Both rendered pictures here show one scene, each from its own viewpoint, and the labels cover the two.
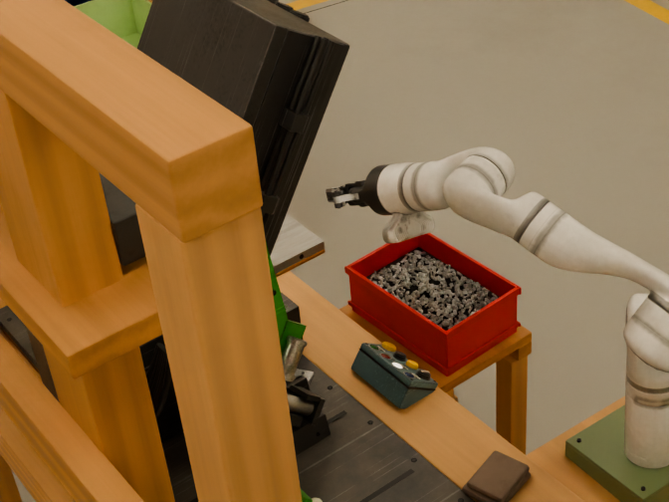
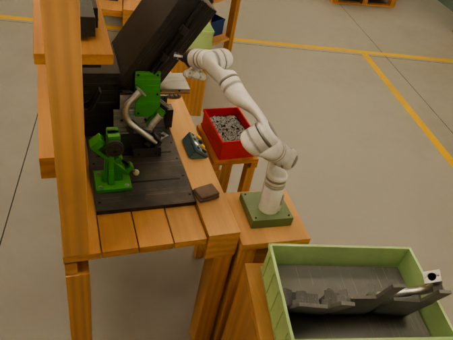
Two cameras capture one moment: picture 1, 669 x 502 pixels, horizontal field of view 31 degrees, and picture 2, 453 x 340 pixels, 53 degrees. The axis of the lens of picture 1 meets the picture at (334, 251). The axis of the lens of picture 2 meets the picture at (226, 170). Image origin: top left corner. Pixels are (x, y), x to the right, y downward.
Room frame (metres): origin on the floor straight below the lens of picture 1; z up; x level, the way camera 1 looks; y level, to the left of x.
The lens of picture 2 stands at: (-0.03, -0.51, 2.27)
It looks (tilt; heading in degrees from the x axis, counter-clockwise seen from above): 39 degrees down; 8
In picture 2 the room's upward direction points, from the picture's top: 12 degrees clockwise
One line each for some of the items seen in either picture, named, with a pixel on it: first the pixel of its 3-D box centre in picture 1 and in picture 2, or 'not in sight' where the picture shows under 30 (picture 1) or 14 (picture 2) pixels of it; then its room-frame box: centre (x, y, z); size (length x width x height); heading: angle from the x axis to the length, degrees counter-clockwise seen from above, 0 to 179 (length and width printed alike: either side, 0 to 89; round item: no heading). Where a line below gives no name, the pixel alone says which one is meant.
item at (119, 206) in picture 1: (114, 210); (83, 17); (1.35, 0.29, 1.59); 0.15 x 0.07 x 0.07; 34
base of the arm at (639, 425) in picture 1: (652, 413); (272, 193); (1.48, -0.52, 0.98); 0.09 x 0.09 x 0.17; 37
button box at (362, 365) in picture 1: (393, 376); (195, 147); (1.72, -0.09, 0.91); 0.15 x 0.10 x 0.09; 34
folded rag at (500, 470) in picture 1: (496, 479); (205, 192); (1.43, -0.24, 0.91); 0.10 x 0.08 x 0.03; 137
